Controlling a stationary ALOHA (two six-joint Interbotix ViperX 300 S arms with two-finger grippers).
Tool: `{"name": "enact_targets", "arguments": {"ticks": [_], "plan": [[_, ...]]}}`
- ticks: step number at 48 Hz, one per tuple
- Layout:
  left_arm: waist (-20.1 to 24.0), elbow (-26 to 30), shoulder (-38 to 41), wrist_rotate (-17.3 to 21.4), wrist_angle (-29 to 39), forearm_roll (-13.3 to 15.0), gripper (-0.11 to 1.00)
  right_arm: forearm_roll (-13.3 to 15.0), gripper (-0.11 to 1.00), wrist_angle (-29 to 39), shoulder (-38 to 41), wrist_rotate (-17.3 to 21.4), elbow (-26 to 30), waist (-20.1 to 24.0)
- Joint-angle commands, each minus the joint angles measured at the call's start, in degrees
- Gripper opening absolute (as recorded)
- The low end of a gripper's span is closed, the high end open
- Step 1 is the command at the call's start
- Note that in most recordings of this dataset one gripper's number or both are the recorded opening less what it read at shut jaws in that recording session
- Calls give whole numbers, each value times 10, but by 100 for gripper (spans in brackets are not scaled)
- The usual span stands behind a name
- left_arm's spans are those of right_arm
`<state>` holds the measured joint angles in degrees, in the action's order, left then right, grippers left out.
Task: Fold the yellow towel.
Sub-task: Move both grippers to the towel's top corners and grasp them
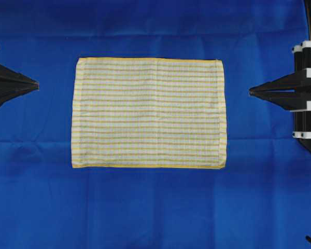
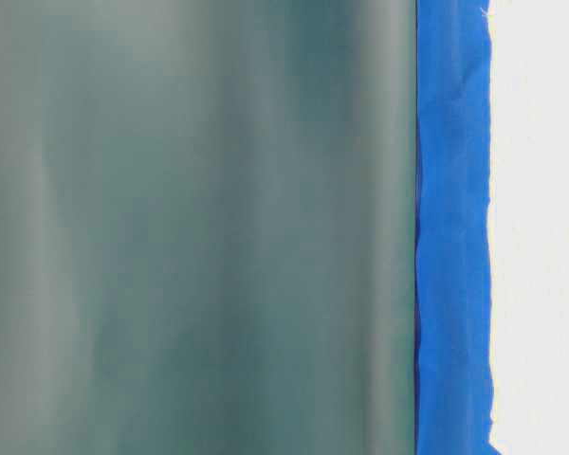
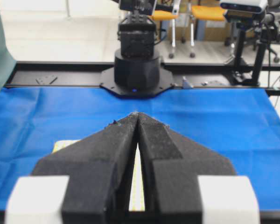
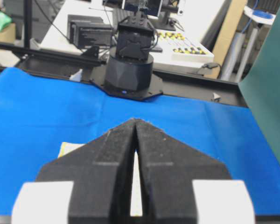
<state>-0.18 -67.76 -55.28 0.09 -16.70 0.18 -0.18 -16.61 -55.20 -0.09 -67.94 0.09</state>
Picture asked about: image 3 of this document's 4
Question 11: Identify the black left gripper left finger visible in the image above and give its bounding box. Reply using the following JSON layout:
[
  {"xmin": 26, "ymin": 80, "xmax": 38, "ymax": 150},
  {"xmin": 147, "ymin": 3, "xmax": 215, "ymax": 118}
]
[{"xmin": 5, "ymin": 113, "xmax": 138, "ymax": 224}]

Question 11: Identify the blue table cloth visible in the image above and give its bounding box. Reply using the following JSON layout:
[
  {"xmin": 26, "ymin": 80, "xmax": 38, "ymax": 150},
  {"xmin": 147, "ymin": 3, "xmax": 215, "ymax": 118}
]
[{"xmin": 0, "ymin": 87, "xmax": 280, "ymax": 210}]

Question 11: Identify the black camera stand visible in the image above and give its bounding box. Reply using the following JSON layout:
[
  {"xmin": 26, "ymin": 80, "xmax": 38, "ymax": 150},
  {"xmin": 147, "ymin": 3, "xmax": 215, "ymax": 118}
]
[{"xmin": 226, "ymin": 28, "xmax": 270, "ymax": 86}]

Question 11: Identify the orange chair right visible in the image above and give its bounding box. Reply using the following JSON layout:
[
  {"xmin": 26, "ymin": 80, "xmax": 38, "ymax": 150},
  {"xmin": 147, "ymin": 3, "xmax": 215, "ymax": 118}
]
[{"xmin": 188, "ymin": 0, "xmax": 225, "ymax": 58}]

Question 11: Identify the white grey camera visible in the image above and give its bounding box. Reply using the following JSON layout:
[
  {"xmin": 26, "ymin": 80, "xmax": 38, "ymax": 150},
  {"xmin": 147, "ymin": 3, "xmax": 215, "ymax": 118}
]
[{"xmin": 219, "ymin": 0, "xmax": 268, "ymax": 22}]

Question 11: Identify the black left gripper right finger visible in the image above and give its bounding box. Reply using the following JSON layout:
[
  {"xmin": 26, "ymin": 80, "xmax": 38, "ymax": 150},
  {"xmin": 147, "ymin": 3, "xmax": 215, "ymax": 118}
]
[{"xmin": 138, "ymin": 113, "xmax": 260, "ymax": 224}]

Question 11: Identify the yellow checked towel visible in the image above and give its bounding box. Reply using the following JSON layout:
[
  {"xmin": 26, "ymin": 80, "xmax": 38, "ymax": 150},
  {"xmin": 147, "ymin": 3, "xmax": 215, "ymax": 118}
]
[{"xmin": 52, "ymin": 140, "xmax": 145, "ymax": 212}]

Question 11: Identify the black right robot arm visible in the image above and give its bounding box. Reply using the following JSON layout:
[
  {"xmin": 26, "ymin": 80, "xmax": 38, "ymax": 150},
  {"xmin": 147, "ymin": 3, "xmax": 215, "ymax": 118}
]
[{"xmin": 100, "ymin": 0, "xmax": 180, "ymax": 98}]

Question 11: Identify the orange chair left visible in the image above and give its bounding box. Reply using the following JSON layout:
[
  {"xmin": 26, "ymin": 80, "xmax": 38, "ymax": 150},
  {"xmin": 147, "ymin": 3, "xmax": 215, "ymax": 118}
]
[{"xmin": 151, "ymin": 0, "xmax": 196, "ymax": 59}]

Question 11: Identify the orange chair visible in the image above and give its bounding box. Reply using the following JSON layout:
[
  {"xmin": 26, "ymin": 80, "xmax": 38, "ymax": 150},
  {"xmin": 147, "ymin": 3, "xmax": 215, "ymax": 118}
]
[
  {"xmin": 188, "ymin": 0, "xmax": 225, "ymax": 58},
  {"xmin": 151, "ymin": 0, "xmax": 196, "ymax": 59}
]

